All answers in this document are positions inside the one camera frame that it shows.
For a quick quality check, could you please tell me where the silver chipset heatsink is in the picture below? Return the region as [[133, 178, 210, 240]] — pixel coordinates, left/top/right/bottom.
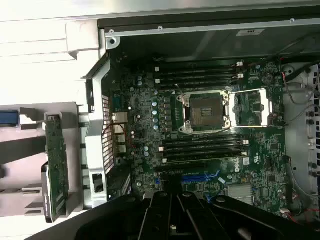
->
[[225, 184, 256, 204]]

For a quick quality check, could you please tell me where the blue expansion slot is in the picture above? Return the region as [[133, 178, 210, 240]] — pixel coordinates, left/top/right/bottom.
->
[[181, 170, 222, 184]]

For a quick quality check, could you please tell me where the black RAM slot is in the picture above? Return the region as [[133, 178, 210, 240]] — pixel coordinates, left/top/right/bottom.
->
[[161, 137, 251, 146], [158, 144, 250, 152], [152, 75, 246, 84], [161, 149, 251, 158], [152, 69, 245, 77], [152, 60, 245, 70], [161, 155, 247, 165], [153, 82, 245, 90]]

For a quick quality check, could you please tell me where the black expansion slot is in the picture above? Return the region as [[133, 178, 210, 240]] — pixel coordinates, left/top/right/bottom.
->
[[154, 162, 208, 173]]

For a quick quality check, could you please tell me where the green Dell motherboard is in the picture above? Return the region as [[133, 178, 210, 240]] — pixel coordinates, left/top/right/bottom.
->
[[109, 56, 292, 213]]

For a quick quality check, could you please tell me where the open black PC case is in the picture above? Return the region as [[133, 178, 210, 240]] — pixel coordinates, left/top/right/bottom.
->
[[79, 11, 320, 226]]

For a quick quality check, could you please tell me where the silver rear port stack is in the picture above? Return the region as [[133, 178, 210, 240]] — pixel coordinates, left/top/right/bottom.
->
[[111, 96, 129, 158]]

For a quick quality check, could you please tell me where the grey plastic parts rack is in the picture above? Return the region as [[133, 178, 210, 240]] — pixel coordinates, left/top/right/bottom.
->
[[0, 101, 85, 221]]

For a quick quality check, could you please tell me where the CPU socket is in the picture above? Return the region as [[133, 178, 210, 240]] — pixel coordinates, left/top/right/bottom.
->
[[175, 89, 231, 131]]

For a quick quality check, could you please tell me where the silver disk bay cage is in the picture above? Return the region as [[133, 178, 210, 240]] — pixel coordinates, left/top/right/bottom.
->
[[281, 61, 320, 201]]

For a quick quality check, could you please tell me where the thin metal locking lever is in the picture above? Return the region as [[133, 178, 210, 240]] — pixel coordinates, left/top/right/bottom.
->
[[174, 83, 186, 99]]

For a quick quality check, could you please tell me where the hard disk in blue caddy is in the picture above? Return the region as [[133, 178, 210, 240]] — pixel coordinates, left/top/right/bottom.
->
[[0, 110, 19, 125]]

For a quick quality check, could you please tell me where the thin red wire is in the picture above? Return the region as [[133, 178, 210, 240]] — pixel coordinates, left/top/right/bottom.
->
[[102, 123, 137, 151]]

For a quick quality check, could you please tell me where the pale grey case handle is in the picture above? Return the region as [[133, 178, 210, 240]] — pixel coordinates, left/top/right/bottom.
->
[[65, 20, 101, 61]]

